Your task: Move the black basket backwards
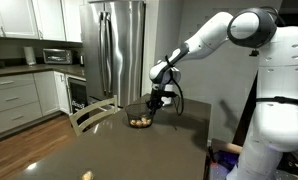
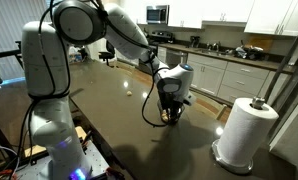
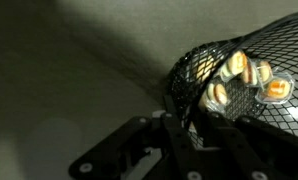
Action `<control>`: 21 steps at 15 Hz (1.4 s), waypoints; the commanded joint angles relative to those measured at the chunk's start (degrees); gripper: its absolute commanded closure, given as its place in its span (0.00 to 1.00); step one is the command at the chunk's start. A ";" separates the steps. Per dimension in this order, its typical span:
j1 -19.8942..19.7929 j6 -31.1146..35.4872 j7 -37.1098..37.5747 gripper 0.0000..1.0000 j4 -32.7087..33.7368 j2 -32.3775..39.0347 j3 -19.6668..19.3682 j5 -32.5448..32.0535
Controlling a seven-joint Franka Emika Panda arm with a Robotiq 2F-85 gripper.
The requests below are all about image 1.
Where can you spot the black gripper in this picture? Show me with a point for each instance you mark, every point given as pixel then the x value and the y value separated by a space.
pixel 155 96

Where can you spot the black mesh basket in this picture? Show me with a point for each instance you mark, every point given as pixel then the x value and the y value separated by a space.
pixel 134 111

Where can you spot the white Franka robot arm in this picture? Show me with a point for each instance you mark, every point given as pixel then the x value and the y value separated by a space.
pixel 282 100

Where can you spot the small round bread roll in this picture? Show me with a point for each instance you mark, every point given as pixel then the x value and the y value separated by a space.
pixel 133 122
pixel 144 119
pixel 148 122
pixel 138 124

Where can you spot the pale wooden chair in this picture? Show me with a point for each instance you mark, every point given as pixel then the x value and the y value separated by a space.
pixel 93 110

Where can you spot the stainless steel refrigerator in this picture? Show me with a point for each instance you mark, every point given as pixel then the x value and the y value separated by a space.
pixel 122 50

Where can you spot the black built-in wine cooler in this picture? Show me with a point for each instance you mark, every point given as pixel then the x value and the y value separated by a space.
pixel 77 95

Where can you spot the brown cardboard box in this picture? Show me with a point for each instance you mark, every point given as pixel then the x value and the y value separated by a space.
pixel 224 146

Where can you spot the blue lit device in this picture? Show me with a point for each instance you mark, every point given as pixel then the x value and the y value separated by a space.
pixel 225 160

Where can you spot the dark kettle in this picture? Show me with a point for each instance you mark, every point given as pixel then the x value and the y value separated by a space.
pixel 81 60

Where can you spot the loose bread roll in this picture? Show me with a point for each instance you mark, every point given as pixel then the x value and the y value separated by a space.
pixel 87 175

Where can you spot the silver toaster oven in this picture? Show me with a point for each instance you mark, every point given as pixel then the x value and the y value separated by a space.
pixel 57 56

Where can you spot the dark kitchen countertop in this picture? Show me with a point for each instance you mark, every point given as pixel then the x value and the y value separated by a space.
pixel 39 68

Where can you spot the white lower kitchen cabinets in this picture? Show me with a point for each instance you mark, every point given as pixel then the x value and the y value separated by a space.
pixel 15 100

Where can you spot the white kitchen cabinets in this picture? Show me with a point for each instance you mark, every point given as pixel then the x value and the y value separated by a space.
pixel 19 18
pixel 15 100

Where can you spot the white upper kitchen cabinets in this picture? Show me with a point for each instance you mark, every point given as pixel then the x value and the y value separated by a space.
pixel 19 18

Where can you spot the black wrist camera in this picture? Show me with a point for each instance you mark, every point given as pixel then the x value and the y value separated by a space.
pixel 169 94

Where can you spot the black stand frame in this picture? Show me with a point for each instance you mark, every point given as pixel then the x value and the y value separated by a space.
pixel 249 113

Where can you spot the black camera clamp mount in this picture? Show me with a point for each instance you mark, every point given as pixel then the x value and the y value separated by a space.
pixel 254 52

